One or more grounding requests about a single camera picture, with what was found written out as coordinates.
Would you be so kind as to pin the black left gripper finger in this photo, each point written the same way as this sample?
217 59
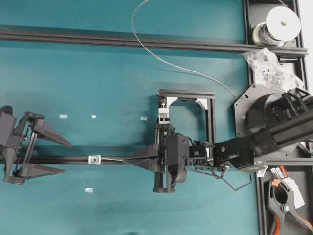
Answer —
30 171
45 132

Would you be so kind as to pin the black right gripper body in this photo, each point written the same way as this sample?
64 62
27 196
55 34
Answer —
173 156

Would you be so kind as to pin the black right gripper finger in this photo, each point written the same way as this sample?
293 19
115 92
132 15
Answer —
147 164
149 151

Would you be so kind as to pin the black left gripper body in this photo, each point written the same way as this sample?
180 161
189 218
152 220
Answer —
11 138

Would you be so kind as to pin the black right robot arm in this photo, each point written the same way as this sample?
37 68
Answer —
265 121

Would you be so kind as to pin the white clamp fixture with screw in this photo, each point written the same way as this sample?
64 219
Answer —
163 111

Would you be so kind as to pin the red white label pack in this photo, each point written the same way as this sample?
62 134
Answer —
281 174

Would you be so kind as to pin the orange black spring clamp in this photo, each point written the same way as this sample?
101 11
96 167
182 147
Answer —
280 203

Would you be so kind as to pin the clear plastic bag of hardware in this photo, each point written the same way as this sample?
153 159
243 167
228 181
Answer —
269 72

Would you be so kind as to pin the long black aluminium rail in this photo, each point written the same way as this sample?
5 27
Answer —
56 160

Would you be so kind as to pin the silver corner bracket fitting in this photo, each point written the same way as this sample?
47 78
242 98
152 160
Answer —
94 159

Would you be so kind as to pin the small black extrusion frame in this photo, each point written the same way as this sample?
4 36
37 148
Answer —
190 107

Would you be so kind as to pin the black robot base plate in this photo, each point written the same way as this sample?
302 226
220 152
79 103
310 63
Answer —
244 103

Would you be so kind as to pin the upper black aluminium rail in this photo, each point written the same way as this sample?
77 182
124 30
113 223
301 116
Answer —
119 39

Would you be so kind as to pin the black base frame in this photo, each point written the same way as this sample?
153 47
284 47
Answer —
297 158

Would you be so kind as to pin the white wire spool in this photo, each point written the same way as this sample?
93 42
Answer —
281 25

